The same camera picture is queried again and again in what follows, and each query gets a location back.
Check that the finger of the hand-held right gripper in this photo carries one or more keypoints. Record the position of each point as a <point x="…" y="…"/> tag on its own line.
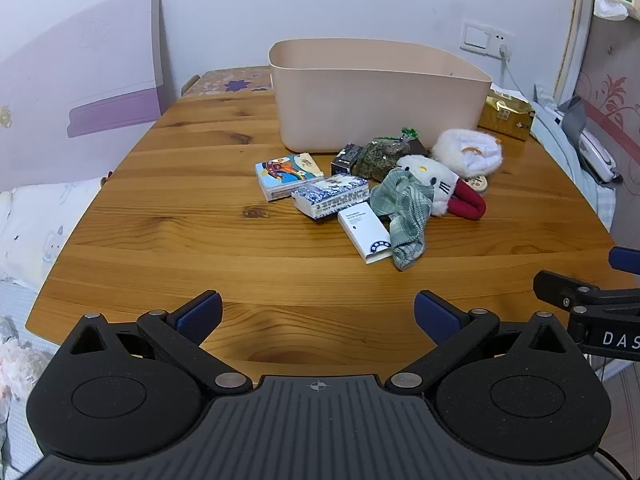
<point x="625" y="261"/>
<point x="565" y="290"/>

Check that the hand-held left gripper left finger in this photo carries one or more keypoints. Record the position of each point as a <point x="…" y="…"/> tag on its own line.
<point x="202" y="315"/>

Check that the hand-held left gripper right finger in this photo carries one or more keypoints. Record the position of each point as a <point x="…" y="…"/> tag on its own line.
<point x="437" y="317"/>

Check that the green plaid cloth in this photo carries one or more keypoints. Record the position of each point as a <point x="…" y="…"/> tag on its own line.
<point x="405" y="210"/>

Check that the white rectangular box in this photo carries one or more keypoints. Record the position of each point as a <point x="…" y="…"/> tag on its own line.
<point x="365" y="230"/>

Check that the white red plush cat toy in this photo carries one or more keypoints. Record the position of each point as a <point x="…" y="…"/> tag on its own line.
<point x="440" y="187"/>

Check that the blue white patterned box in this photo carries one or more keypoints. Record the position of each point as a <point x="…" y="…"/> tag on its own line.
<point x="330" y="196"/>

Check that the colourful cartoon card box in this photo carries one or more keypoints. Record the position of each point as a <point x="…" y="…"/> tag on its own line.
<point x="285" y="172"/>

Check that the green dried herbs bag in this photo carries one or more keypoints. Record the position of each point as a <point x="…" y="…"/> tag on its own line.
<point x="378" y="160"/>

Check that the black holographic small box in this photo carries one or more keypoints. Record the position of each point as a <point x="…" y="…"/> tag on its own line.
<point x="346" y="160"/>

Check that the beige plastic storage bin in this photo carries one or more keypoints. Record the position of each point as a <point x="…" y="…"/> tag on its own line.
<point x="375" y="95"/>

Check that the small round tin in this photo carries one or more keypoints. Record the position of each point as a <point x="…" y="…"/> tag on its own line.
<point x="476" y="183"/>

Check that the white fluffy plush hat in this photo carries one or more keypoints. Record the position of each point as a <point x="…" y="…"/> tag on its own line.
<point x="467" y="152"/>

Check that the small red white item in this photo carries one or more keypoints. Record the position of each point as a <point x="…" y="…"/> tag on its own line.
<point x="106" y="176"/>

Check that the gold packaging box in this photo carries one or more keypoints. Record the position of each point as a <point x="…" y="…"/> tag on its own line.
<point x="506" y="117"/>

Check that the white printed bedding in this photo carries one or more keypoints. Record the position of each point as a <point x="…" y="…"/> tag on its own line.
<point x="35" y="230"/>

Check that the floral bed headboard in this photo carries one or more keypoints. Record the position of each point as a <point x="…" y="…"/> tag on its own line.
<point x="612" y="60"/>

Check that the white paper sheet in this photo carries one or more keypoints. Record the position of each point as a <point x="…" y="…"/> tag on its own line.
<point x="507" y="92"/>

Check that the floral patterned cabinet top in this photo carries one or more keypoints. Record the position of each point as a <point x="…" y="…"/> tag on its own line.
<point x="230" y="81"/>

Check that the white purple leaning board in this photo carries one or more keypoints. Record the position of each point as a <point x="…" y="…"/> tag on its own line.
<point x="75" y="85"/>

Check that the white wall socket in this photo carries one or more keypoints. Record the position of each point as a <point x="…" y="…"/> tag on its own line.
<point x="502" y="40"/>

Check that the white wall switch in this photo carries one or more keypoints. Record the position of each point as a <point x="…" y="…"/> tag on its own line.
<point x="474" y="36"/>

